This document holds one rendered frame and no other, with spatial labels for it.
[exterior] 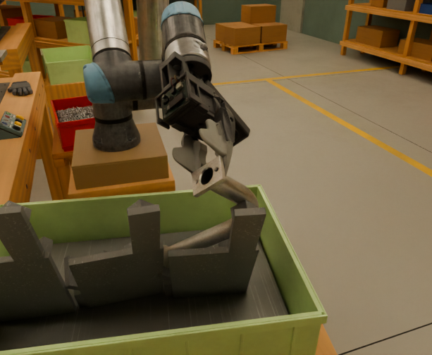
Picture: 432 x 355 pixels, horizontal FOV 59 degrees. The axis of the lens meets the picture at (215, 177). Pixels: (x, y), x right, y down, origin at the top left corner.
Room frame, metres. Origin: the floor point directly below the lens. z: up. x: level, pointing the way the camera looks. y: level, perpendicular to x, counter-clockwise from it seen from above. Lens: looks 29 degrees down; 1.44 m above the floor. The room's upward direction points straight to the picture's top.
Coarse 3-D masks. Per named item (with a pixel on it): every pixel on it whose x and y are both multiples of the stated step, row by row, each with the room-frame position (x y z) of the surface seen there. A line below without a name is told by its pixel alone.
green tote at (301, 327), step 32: (160, 192) 0.79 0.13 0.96; (192, 192) 0.79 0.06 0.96; (256, 192) 0.81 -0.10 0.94; (32, 224) 0.73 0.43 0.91; (64, 224) 0.74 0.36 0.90; (96, 224) 0.75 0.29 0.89; (128, 224) 0.77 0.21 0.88; (160, 224) 0.78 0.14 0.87; (192, 224) 0.79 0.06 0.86; (0, 256) 0.64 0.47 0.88; (288, 256) 0.57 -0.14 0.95; (288, 288) 0.55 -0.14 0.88; (256, 320) 0.41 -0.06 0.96; (288, 320) 0.41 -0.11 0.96; (320, 320) 0.41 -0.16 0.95; (0, 352) 0.35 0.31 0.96; (32, 352) 0.35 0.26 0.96; (64, 352) 0.36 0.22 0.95; (96, 352) 0.36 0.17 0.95; (128, 352) 0.37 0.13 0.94; (160, 352) 0.38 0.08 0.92; (192, 352) 0.39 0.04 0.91; (224, 352) 0.40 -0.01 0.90; (256, 352) 0.40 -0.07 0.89; (288, 352) 0.41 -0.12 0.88
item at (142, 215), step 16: (128, 208) 0.45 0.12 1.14; (144, 208) 0.45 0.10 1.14; (144, 224) 0.45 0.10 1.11; (144, 240) 0.47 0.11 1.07; (96, 256) 0.47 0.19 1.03; (112, 256) 0.47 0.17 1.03; (128, 256) 0.48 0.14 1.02; (144, 256) 0.49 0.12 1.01; (160, 256) 0.50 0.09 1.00; (80, 272) 0.47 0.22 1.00; (96, 272) 0.48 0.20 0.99; (112, 272) 0.49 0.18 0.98; (128, 272) 0.50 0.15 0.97; (144, 272) 0.52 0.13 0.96; (160, 272) 0.53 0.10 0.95; (80, 288) 0.49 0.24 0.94; (96, 288) 0.50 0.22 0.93; (112, 288) 0.52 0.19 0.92; (128, 288) 0.53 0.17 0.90; (144, 288) 0.54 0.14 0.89; (160, 288) 0.56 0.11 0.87; (80, 304) 0.53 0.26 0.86; (96, 304) 0.53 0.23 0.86
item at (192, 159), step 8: (184, 136) 0.53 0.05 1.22; (184, 144) 0.52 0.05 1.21; (192, 144) 0.53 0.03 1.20; (200, 144) 0.52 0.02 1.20; (176, 152) 0.49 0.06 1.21; (184, 152) 0.50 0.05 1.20; (192, 152) 0.52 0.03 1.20; (200, 152) 0.52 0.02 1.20; (176, 160) 0.48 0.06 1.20; (184, 160) 0.49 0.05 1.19; (192, 160) 0.50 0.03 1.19; (200, 160) 0.50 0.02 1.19; (192, 168) 0.49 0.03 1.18
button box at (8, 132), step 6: (6, 114) 1.35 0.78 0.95; (12, 114) 1.38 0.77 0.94; (0, 120) 1.33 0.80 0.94; (12, 120) 1.32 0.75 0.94; (24, 120) 1.38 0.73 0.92; (0, 126) 1.24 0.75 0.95; (6, 126) 1.25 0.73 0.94; (12, 126) 1.27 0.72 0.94; (24, 126) 1.33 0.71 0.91; (0, 132) 1.24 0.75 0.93; (6, 132) 1.25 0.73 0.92; (12, 132) 1.25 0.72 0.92; (18, 132) 1.26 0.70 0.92; (0, 138) 1.24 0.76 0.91; (6, 138) 1.25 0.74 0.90; (12, 138) 1.25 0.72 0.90
